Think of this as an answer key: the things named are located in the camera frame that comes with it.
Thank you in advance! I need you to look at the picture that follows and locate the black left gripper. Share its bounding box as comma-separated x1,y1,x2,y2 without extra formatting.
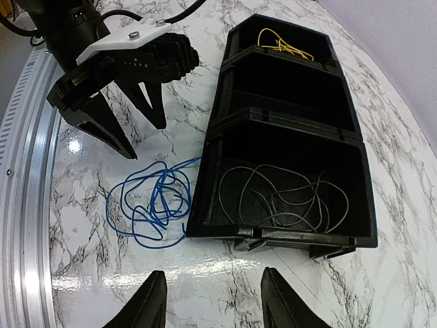
47,51,167,159

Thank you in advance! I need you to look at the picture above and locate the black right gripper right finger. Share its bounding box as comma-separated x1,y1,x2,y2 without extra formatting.
261,267,330,328

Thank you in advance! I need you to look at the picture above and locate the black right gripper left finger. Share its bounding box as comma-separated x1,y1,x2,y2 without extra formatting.
103,271,167,328

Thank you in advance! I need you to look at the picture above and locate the blue cable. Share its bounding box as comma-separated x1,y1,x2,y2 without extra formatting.
105,156,203,249

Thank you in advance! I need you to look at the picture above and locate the grey cable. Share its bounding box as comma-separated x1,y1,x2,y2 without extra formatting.
218,163,350,233

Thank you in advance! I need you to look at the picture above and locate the white cable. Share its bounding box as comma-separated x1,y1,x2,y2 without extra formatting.
257,27,315,62

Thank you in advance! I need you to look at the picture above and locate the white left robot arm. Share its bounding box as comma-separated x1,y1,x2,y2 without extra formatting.
1,1,201,159

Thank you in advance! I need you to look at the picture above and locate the black right storage bin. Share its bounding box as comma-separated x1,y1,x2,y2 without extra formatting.
186,110,378,258

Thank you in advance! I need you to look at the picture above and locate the black storage bin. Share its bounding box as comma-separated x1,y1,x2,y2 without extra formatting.
186,110,378,258
223,14,339,68
210,46,362,139

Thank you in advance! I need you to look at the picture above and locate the black middle storage bin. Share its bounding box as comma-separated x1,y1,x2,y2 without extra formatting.
210,46,362,139

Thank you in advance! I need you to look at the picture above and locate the black left storage bin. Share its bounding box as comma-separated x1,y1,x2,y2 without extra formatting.
223,14,339,68

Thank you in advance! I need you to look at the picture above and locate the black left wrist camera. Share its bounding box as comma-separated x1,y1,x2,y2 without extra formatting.
75,20,199,83

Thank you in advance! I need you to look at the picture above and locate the aluminium front table rail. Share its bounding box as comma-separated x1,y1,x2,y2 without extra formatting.
1,47,60,327

